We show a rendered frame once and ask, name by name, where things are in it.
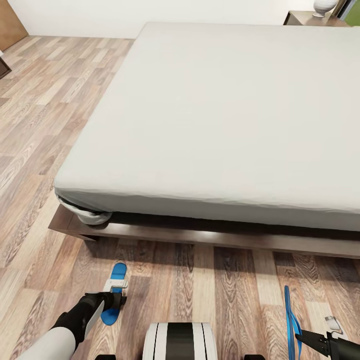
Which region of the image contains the sandal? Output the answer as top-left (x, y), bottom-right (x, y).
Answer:
top-left (100, 263), bottom-right (127, 326)
top-left (284, 285), bottom-right (303, 360)

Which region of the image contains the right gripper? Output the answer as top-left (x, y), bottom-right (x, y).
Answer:
top-left (295, 330), bottom-right (360, 360)

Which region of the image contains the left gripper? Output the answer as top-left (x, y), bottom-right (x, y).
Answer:
top-left (103, 291), bottom-right (127, 312)

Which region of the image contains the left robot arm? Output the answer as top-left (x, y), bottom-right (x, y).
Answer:
top-left (15, 279), bottom-right (128, 360)

